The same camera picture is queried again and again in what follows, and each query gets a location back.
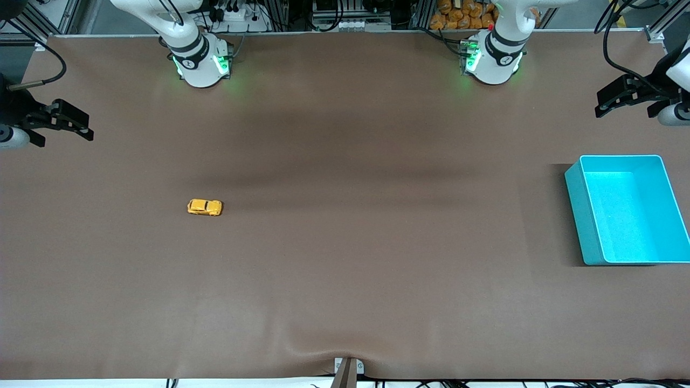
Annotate yellow beetle toy car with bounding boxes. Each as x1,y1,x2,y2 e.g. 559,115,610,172
187,199,223,217

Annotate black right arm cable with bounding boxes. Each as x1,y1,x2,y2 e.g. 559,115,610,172
0,19,67,92

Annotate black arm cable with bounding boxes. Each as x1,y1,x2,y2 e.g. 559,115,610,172
0,19,67,92
595,0,669,95

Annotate white power strip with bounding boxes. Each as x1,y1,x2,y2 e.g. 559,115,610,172
207,5,271,33

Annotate bag of orange items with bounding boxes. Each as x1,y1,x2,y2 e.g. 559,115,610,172
429,0,499,31

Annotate aluminium frame profile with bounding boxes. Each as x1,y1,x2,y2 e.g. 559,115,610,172
0,0,82,52
644,0,690,44

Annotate brown table mat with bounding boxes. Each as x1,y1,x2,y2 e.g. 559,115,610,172
0,31,690,381

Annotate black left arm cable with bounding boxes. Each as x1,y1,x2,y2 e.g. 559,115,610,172
595,0,669,95

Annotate turquoise plastic bin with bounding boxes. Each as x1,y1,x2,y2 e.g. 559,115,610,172
564,155,690,266

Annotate metal table clamp bracket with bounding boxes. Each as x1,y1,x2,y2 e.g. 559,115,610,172
334,357,365,388

